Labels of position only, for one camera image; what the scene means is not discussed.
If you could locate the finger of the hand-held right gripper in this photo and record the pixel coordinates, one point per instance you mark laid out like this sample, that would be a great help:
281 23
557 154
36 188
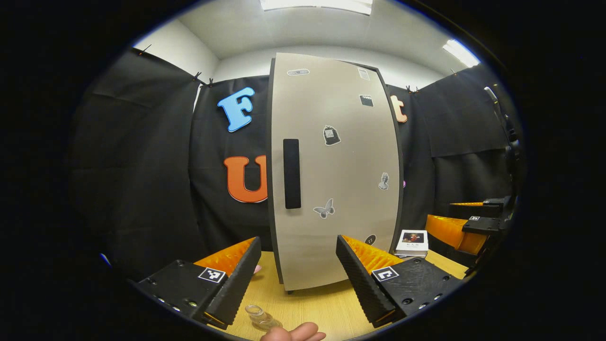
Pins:
483 225
473 210

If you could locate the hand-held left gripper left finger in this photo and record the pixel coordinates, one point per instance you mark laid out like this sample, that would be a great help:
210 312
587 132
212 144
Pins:
236 284

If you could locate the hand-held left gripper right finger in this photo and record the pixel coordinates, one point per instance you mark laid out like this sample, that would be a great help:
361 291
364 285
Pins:
362 284

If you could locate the clear plastic bottle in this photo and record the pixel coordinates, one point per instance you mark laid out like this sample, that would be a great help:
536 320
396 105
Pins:
260 318

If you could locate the dark grey cabinet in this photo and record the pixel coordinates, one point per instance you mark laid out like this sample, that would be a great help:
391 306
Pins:
400 180

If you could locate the grey cabinet door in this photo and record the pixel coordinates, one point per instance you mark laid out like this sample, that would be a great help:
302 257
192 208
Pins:
341 166

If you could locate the white book with photo cover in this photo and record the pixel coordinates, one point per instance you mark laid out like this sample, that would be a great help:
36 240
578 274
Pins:
412 244

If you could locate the ceiling light panel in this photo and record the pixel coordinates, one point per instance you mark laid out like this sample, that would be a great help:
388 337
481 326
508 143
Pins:
461 53
317 5

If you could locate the black backdrop cloth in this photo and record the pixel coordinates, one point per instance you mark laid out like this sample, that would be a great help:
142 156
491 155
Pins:
142 166

